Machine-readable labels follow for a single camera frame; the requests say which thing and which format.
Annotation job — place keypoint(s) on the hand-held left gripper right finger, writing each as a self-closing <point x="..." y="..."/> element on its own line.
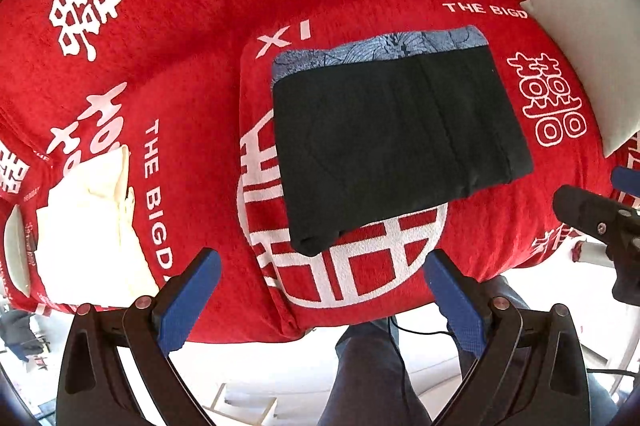
<point x="455" y="306"/>

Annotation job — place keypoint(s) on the black pants with blue waistband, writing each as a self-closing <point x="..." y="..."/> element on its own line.
<point x="390" y="131"/>

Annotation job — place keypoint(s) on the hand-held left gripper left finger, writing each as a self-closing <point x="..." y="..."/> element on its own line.
<point x="190" y="301"/>

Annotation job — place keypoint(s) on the red printed blanket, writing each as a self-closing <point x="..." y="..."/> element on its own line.
<point x="175" y="56"/>

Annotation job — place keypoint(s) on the white pillow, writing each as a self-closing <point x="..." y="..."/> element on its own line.
<point x="585" y="31"/>

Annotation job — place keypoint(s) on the cream folded cloth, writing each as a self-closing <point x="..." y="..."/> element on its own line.
<point x="90" y="246"/>

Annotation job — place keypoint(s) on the small white cushion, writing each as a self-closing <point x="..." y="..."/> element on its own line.
<point x="15" y="251"/>

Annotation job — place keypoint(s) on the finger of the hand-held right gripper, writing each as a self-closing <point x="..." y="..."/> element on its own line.
<point x="626" y="180"/>
<point x="585" y="206"/>

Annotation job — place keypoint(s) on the person's left leg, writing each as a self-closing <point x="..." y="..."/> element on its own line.
<point x="370" y="371"/>

